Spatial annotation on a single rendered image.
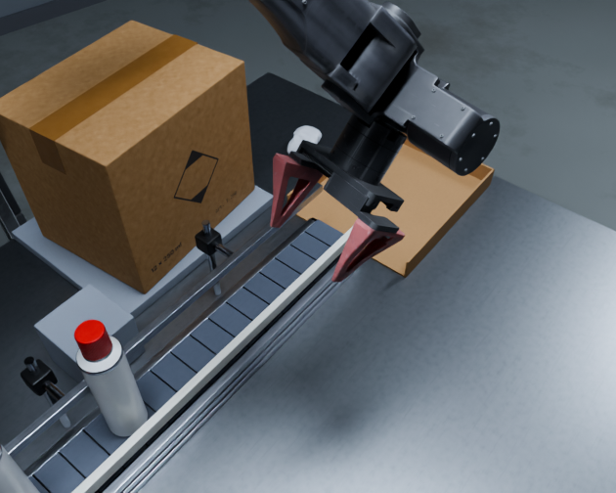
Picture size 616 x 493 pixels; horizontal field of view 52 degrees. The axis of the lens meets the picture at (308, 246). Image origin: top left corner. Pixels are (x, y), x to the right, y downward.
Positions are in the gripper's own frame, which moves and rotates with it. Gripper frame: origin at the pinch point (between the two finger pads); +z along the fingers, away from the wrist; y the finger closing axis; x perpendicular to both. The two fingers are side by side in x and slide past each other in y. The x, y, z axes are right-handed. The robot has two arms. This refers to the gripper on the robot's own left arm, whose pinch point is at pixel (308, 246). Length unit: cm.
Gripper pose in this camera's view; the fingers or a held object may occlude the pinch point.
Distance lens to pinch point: 64.8
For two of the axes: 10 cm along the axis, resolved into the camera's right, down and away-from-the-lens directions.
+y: 6.5, 5.7, -5.0
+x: 5.8, 0.5, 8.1
